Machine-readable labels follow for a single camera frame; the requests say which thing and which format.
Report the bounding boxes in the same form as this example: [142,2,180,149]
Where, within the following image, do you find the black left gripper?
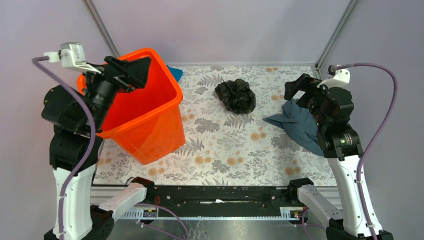
[79,53,153,129]

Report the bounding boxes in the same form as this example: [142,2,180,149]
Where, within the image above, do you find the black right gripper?
[283,73,330,129]

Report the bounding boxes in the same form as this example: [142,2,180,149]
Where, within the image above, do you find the black trash bag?
[214,78,256,115]

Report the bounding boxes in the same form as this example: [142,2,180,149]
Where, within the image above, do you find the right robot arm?
[284,73,393,240]

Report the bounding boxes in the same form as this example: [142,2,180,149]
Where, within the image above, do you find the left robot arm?
[41,56,155,240]

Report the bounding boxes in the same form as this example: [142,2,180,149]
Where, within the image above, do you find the orange plastic trash bin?
[97,48,186,165]

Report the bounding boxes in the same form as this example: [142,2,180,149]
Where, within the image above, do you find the grey-blue cloth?
[263,98,324,157]

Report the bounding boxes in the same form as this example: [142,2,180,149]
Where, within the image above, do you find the blue cloth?
[167,65,184,83]

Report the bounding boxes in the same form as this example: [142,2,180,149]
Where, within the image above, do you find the floral table mat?
[93,65,336,187]

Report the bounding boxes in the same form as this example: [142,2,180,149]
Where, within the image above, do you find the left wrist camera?
[43,42,102,74]

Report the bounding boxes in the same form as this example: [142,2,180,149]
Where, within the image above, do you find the left aluminium frame post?
[82,0,120,57]

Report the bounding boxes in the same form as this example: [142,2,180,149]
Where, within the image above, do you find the aluminium frame post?
[82,0,120,57]
[315,0,360,70]

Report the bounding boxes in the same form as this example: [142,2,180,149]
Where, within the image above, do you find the right aluminium frame post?
[315,0,360,70]

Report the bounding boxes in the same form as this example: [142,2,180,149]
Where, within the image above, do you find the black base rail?
[131,177,305,219]

